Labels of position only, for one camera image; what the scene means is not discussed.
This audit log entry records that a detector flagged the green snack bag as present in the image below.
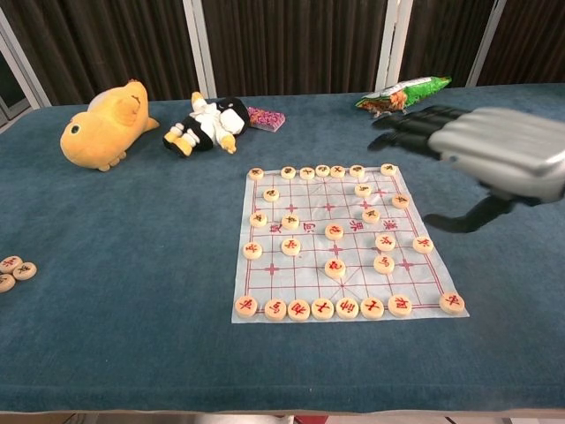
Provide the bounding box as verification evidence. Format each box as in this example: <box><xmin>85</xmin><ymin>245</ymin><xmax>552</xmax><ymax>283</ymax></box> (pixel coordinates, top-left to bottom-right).
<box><xmin>355</xmin><ymin>75</ymin><xmax>453</xmax><ymax>112</ymax></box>

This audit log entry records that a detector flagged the white frame post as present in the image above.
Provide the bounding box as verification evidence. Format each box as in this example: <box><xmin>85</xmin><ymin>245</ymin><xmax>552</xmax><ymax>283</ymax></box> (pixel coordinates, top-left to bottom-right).
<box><xmin>0</xmin><ymin>19</ymin><xmax>53</xmax><ymax>110</ymax></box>
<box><xmin>182</xmin><ymin>0</ymin><xmax>218</xmax><ymax>99</ymax></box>
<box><xmin>375</xmin><ymin>0</ymin><xmax>413</xmax><ymax>93</ymax></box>
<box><xmin>466</xmin><ymin>0</ymin><xmax>507</xmax><ymax>87</ymax></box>

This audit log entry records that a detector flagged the white Chinese chess board sheet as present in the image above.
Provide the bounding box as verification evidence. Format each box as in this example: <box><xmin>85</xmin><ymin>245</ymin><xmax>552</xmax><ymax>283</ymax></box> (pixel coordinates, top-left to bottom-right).
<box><xmin>230</xmin><ymin>165</ymin><xmax>471</xmax><ymax>325</ymax></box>

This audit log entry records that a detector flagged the black white penguin plush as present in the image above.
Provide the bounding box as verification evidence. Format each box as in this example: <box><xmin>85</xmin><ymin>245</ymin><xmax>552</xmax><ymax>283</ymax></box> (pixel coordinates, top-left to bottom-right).
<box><xmin>162</xmin><ymin>91</ymin><xmax>252</xmax><ymax>158</ymax></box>

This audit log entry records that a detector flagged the dark brown curtain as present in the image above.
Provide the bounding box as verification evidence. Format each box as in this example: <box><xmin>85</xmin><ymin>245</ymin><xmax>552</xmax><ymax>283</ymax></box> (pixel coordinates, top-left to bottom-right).
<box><xmin>0</xmin><ymin>0</ymin><xmax>565</xmax><ymax>106</ymax></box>

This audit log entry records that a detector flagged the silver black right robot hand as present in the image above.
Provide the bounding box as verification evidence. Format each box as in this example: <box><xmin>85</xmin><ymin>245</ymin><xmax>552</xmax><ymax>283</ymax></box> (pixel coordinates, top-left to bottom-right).
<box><xmin>367</xmin><ymin>104</ymin><xmax>565</xmax><ymax>234</ymax></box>

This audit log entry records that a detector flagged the yellow plush toy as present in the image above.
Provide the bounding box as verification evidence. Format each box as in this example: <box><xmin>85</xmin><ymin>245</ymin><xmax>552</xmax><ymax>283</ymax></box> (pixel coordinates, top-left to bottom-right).
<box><xmin>59</xmin><ymin>79</ymin><xmax>161</xmax><ymax>172</ymax></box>

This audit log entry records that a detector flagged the pink purple patterned packet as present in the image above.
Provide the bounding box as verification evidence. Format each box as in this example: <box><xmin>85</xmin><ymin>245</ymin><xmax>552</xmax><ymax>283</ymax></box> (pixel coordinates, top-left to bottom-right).
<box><xmin>246</xmin><ymin>106</ymin><xmax>286</xmax><ymax>133</ymax></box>

